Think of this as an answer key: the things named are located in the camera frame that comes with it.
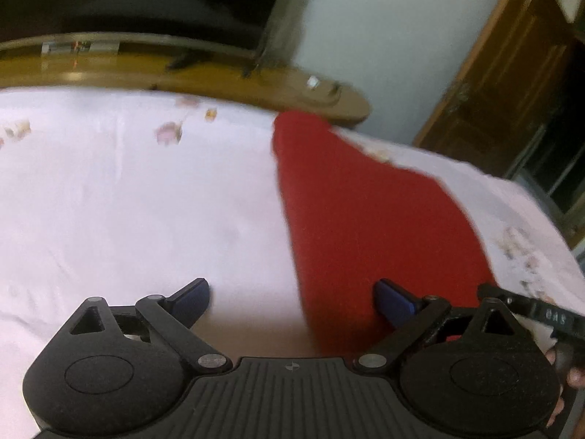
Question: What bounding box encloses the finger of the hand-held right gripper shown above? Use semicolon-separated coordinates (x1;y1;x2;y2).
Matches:
476;282;585;344

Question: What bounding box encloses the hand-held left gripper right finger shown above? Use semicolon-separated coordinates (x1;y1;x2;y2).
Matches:
355;279;522;372

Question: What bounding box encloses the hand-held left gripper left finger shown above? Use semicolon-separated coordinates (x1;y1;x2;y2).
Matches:
68;277;232;373

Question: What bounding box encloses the red small garment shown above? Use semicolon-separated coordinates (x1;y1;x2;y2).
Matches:
272;110;499;357

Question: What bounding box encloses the person's right hand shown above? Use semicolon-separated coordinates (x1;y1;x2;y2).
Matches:
546;346;585;428

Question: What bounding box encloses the white floral bed sheet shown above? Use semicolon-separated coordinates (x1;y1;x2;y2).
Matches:
0;88;585;439

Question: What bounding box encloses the wooden television stand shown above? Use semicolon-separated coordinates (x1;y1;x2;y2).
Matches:
0;32;373;130

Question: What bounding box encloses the wooden door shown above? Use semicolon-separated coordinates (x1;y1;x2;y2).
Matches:
412;0;585;181

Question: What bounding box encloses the silver set-top box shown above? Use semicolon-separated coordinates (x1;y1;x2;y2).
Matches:
40;40;120;59

